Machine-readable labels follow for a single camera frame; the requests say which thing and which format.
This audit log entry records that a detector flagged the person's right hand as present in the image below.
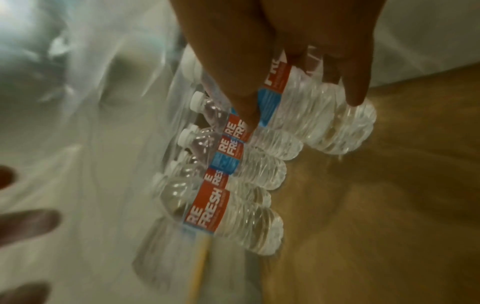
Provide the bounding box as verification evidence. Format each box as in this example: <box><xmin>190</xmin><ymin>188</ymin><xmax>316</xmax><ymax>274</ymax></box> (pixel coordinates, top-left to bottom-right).
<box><xmin>168</xmin><ymin>0</ymin><xmax>383</xmax><ymax>137</ymax></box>

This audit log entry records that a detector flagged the person's left hand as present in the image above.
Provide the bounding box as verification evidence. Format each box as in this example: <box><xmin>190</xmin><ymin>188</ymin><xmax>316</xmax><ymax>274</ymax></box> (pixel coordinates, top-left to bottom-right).
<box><xmin>0</xmin><ymin>164</ymin><xmax>62</xmax><ymax>304</ymax></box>

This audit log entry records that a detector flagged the water bottle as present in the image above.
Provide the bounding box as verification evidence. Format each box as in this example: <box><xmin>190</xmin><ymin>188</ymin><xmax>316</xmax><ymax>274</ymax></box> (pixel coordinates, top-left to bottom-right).
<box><xmin>258</xmin><ymin>47</ymin><xmax>378</xmax><ymax>155</ymax></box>

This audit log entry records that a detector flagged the group of clear water bottles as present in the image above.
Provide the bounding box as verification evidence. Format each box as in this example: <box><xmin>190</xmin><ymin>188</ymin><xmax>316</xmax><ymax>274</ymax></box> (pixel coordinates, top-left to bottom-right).
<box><xmin>130</xmin><ymin>44</ymin><xmax>307</xmax><ymax>291</ymax></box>

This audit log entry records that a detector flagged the brown cardboard box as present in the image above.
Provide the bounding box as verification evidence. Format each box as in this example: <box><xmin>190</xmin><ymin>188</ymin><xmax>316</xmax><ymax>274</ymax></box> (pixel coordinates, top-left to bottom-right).
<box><xmin>258</xmin><ymin>63</ymin><xmax>480</xmax><ymax>304</ymax></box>

